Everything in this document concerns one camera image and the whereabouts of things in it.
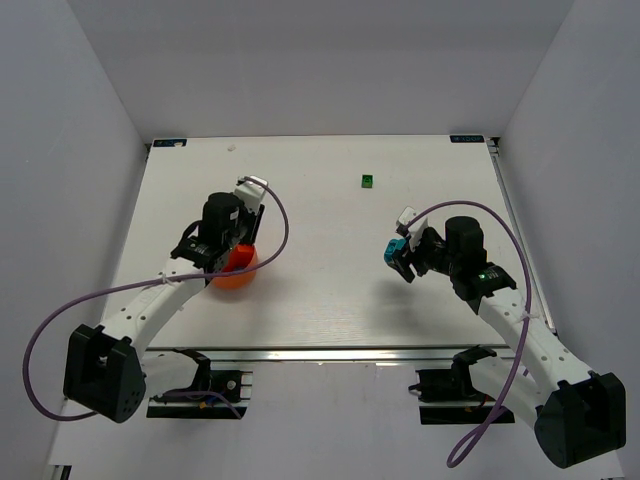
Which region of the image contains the right blue table label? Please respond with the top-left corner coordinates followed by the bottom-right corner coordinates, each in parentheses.
top-left (449, 134), bottom-right (485, 144)

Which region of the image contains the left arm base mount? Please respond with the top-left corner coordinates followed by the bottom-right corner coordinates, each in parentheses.
top-left (142, 349), bottom-right (253, 420)

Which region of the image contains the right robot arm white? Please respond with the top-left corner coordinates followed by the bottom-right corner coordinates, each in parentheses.
top-left (384, 207), bottom-right (626, 468)

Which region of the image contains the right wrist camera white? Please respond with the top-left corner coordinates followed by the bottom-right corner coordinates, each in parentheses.
top-left (396, 206), bottom-right (429, 251)

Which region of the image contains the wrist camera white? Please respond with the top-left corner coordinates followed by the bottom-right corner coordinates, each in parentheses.
top-left (396, 206), bottom-right (429, 251)
top-left (233, 176), bottom-right (268, 214)

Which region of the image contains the orange round divided container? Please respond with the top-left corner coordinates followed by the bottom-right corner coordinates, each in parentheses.
top-left (211, 244), bottom-right (258, 291)

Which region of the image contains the dark green lego brick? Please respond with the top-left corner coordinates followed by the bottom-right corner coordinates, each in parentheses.
top-left (361, 174), bottom-right (374, 189)

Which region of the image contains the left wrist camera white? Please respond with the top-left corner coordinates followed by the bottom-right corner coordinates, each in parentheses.
top-left (233, 176), bottom-right (268, 214)

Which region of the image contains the table front metal rail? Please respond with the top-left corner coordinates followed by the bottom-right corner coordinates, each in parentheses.
top-left (144, 344), bottom-right (516, 366)

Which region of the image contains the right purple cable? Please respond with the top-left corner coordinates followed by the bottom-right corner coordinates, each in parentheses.
top-left (407, 200), bottom-right (535, 469)

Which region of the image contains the left blue table label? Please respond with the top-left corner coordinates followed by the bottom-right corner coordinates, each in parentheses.
top-left (152, 138), bottom-right (187, 148)

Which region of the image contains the blue table label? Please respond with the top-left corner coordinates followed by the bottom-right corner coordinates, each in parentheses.
top-left (449, 134), bottom-right (485, 144)
top-left (152, 138), bottom-right (187, 148)

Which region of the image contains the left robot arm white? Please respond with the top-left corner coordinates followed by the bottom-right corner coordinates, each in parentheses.
top-left (63, 182), bottom-right (265, 423)

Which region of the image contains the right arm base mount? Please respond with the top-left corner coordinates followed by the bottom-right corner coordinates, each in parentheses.
top-left (407, 345), bottom-right (514, 426)

